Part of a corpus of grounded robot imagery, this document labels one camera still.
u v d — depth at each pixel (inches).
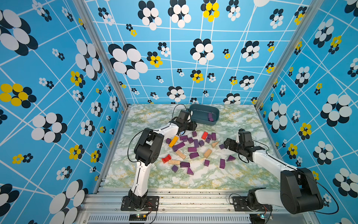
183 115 31.5
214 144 37.6
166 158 35.0
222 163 34.2
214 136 39.4
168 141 37.9
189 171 32.5
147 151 21.4
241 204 28.5
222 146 37.8
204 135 40.1
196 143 38.1
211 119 42.4
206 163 34.1
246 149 26.6
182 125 31.2
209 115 44.0
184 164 34.8
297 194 16.4
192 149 37.0
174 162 34.7
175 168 33.4
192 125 35.0
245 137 27.6
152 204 28.8
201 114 44.4
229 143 32.4
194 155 36.0
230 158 34.8
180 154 35.8
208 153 35.8
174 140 38.6
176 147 37.1
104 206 29.7
